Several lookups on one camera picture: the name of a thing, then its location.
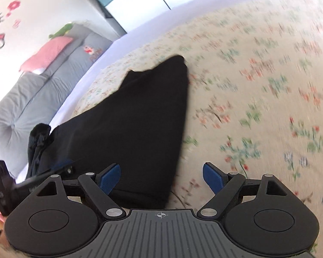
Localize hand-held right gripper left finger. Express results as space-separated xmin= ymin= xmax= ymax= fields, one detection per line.
xmin=35 ymin=163 xmax=126 ymax=220

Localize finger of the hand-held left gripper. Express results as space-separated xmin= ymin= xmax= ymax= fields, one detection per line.
xmin=16 ymin=158 xmax=76 ymax=192

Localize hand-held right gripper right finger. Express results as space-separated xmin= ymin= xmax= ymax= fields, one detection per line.
xmin=199 ymin=162 xmax=290 ymax=218

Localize black pants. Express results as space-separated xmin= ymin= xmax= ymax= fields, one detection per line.
xmin=27 ymin=55 xmax=189 ymax=210

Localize person's beige fuzzy clothing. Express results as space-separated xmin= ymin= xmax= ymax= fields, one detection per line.
xmin=0 ymin=228 xmax=22 ymax=258

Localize grey padded headboard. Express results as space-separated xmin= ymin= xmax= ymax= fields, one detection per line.
xmin=0 ymin=23 xmax=114 ymax=178

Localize floral printed blanket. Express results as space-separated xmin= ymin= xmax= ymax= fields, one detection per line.
xmin=73 ymin=0 xmax=323 ymax=250

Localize bed with lilac sheet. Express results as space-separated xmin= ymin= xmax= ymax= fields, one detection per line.
xmin=15 ymin=0 xmax=323 ymax=182

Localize pink striped pillow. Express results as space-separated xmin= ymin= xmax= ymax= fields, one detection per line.
xmin=19 ymin=35 xmax=74 ymax=73

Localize green plush toy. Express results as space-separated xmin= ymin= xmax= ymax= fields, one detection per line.
xmin=49 ymin=23 xmax=73 ymax=39

